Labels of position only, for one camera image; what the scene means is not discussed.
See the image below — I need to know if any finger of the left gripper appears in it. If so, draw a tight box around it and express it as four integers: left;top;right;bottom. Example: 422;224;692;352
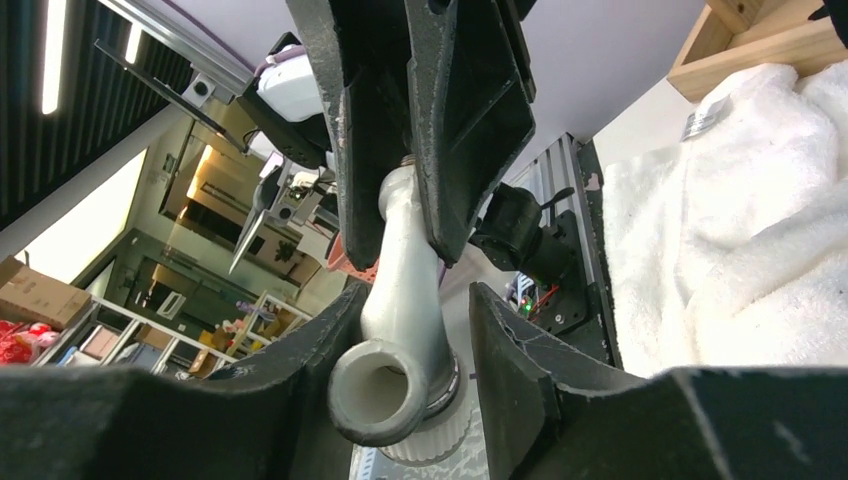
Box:
405;1;536;265
287;1;409;270

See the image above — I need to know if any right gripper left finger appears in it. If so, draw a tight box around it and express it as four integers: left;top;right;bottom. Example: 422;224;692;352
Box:
1;284;368;479

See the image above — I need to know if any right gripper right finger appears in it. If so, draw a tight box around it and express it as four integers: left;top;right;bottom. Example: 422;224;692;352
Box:
469;283;847;479

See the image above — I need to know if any white plastic water faucet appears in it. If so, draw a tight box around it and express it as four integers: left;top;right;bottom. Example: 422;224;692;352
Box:
328;155;471;466

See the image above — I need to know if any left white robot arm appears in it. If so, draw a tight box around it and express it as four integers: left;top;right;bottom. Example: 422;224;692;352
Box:
239;1;536;269

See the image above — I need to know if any white terry towel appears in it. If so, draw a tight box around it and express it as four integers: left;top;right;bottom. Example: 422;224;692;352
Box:
603;62;847;377

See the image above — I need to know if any wooden clothes rack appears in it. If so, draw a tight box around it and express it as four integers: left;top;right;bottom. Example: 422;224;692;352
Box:
667;0;847;102

